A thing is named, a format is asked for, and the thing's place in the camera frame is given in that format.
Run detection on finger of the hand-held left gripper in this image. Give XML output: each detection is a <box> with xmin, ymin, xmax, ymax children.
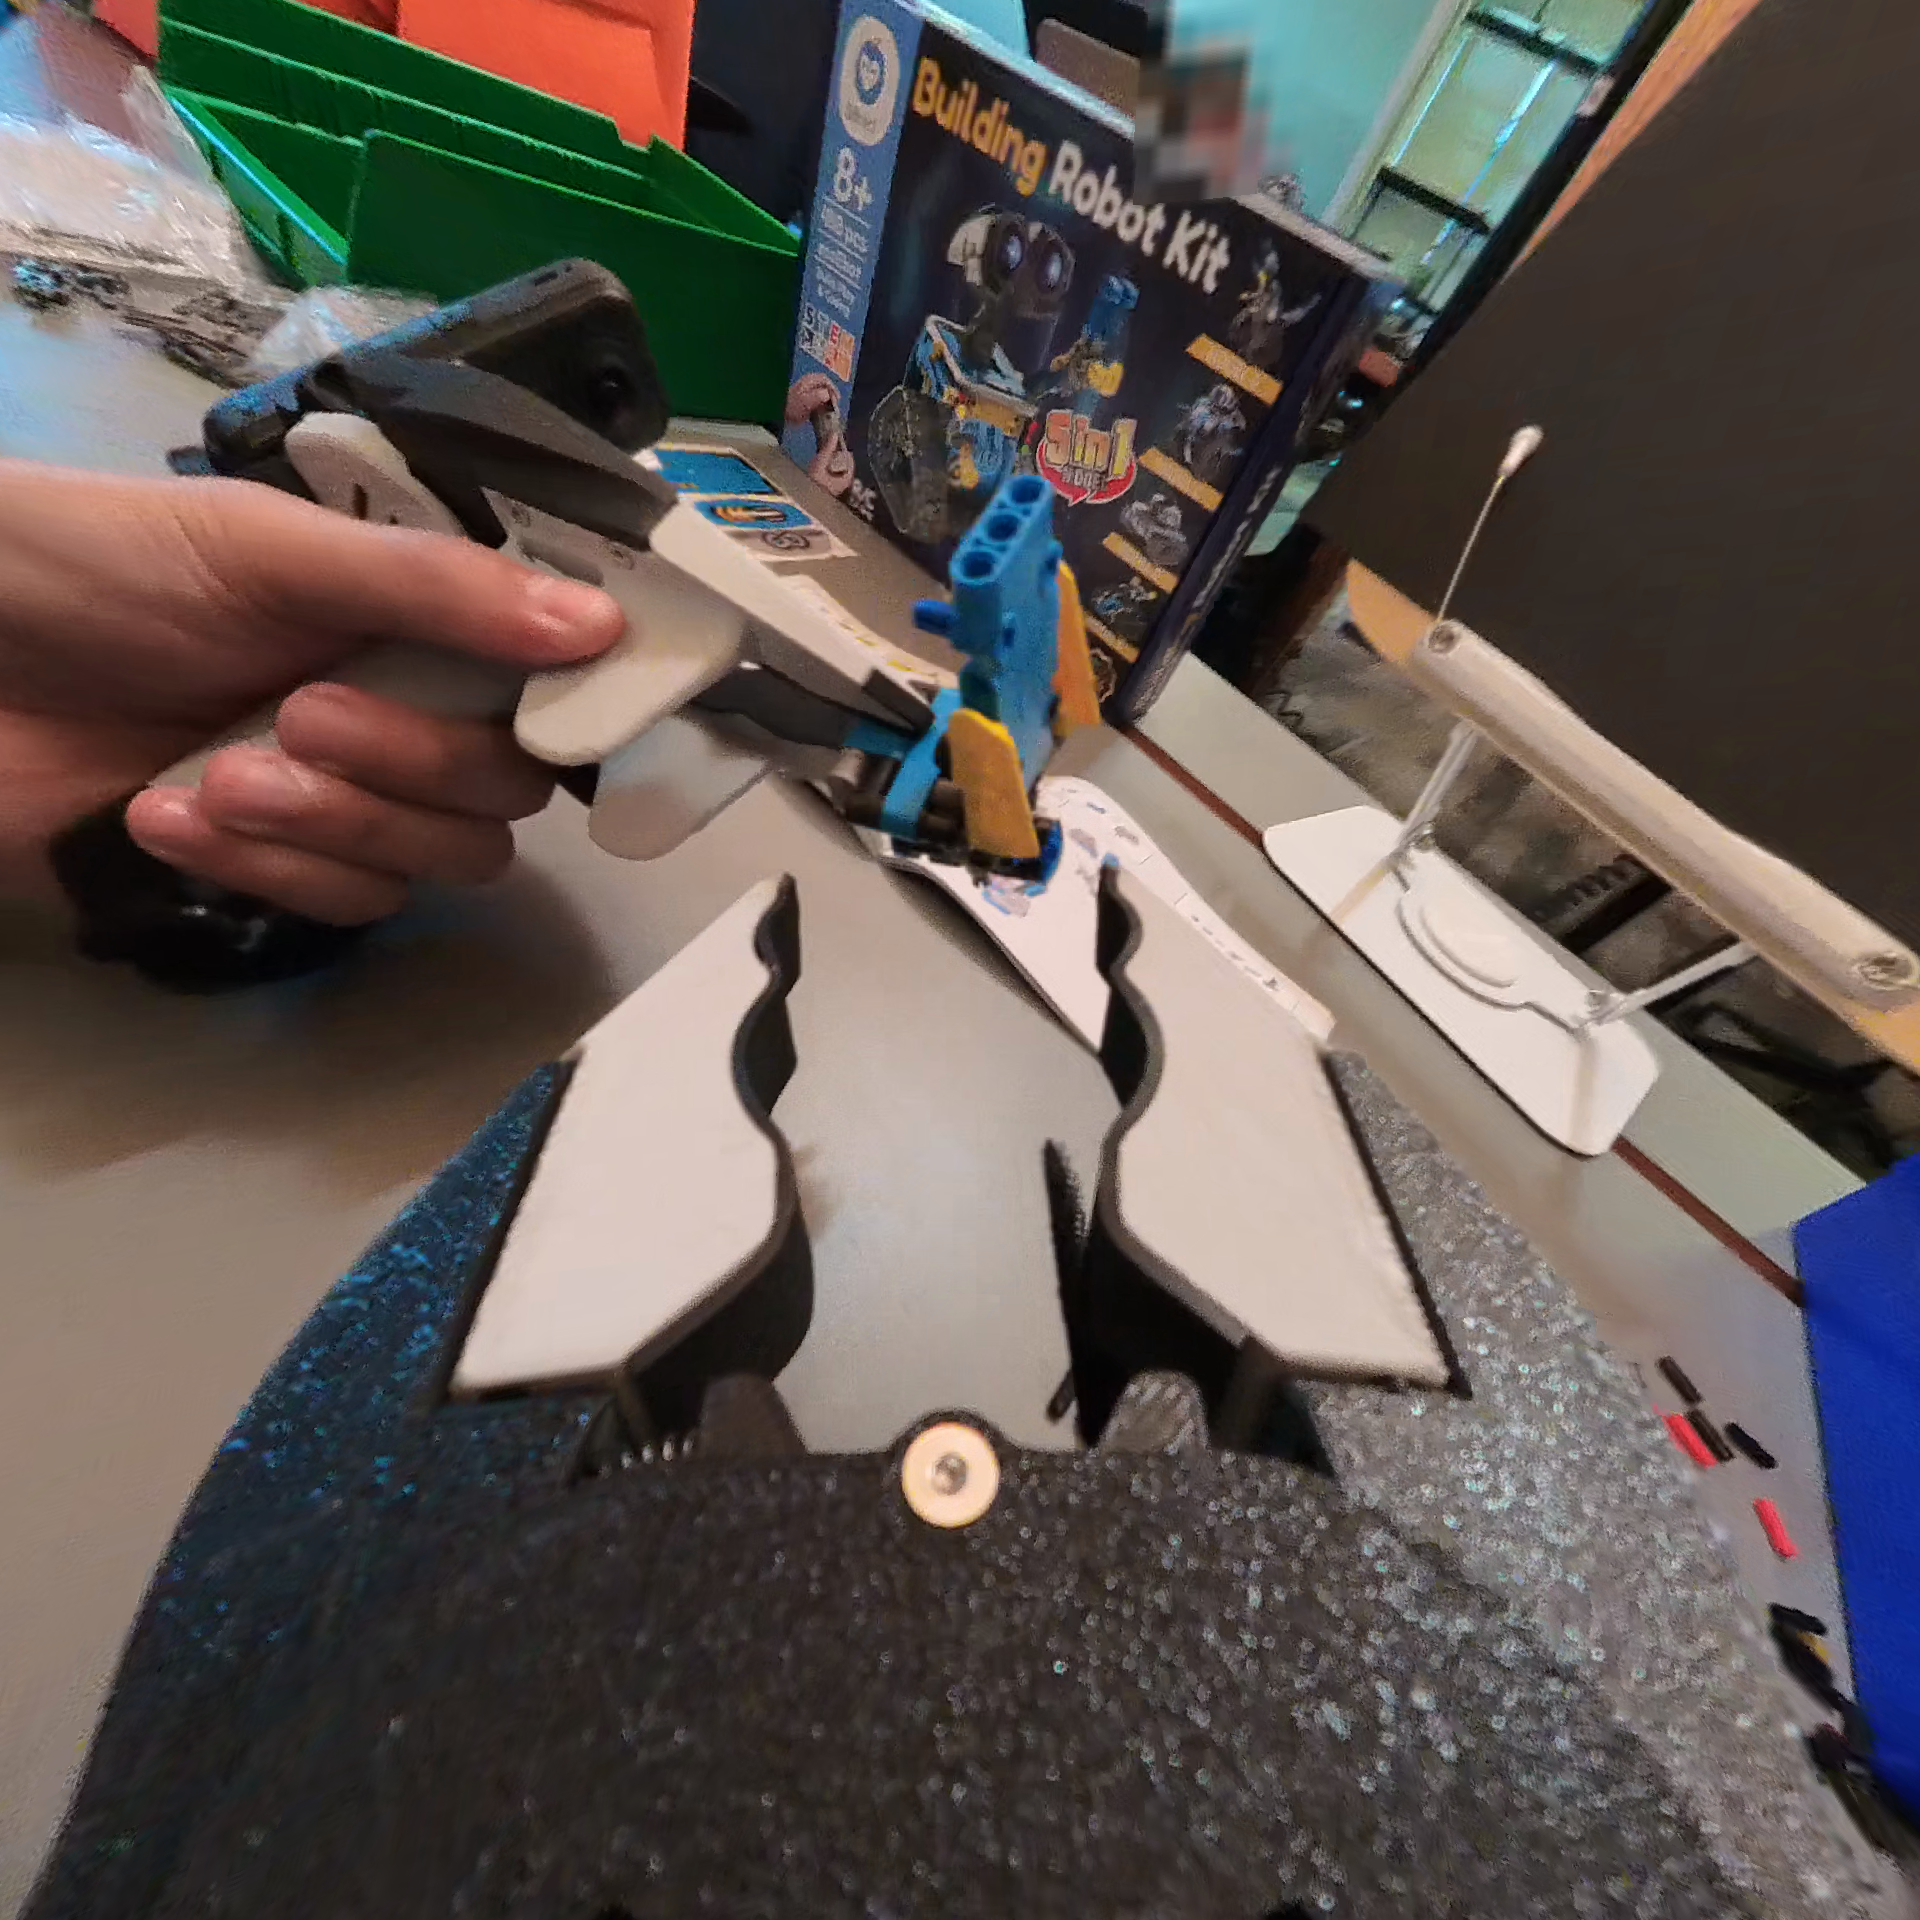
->
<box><xmin>586</xmin><ymin>709</ymin><xmax>878</xmax><ymax>864</ymax></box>
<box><xmin>594</xmin><ymin>474</ymin><xmax>945</xmax><ymax>742</ymax></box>

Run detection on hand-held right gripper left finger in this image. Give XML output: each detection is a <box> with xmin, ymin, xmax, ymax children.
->
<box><xmin>451</xmin><ymin>878</ymin><xmax>817</xmax><ymax>1412</ymax></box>

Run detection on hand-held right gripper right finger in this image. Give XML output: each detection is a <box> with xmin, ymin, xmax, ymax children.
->
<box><xmin>1052</xmin><ymin>864</ymin><xmax>1461</xmax><ymax>1416</ymax></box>

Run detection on yellow blue brick assembly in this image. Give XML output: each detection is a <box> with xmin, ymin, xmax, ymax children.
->
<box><xmin>871</xmin><ymin>474</ymin><xmax>1109</xmax><ymax>889</ymax></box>

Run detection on grey desk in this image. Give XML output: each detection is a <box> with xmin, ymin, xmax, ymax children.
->
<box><xmin>0</xmin><ymin>286</ymin><xmax>1920</xmax><ymax>1920</ymax></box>

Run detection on person's left hand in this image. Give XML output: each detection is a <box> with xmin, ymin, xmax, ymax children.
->
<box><xmin>0</xmin><ymin>460</ymin><xmax>634</xmax><ymax>933</ymax></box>

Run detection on blue white leaflet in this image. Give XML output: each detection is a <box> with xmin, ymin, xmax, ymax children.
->
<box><xmin>651</xmin><ymin>446</ymin><xmax>847</xmax><ymax>578</ymax></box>

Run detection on green plastic bin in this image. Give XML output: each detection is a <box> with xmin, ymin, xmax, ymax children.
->
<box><xmin>157</xmin><ymin>0</ymin><xmax>807</xmax><ymax>426</ymax></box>

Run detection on building instruction booklet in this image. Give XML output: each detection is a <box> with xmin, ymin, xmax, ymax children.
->
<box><xmin>647</xmin><ymin>421</ymin><xmax>1340</xmax><ymax>1057</ymax></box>

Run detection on red plastic bin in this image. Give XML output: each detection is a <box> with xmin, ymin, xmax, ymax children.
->
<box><xmin>92</xmin><ymin>0</ymin><xmax>698</xmax><ymax>152</ymax></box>

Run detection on clear plastic bag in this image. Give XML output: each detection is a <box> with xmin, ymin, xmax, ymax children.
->
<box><xmin>0</xmin><ymin>62</ymin><xmax>317</xmax><ymax>398</ymax></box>

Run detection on dark blue toy set box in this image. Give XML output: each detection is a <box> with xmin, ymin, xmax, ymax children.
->
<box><xmin>786</xmin><ymin>0</ymin><xmax>1401</xmax><ymax>724</ymax></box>

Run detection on pale flat panel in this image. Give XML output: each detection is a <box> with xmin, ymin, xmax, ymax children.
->
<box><xmin>1342</xmin><ymin>421</ymin><xmax>1920</xmax><ymax>1081</ymax></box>

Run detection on pile of loose brick parts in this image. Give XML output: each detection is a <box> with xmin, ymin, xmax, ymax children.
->
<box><xmin>1651</xmin><ymin>1351</ymin><xmax>1920</xmax><ymax>1866</ymax></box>

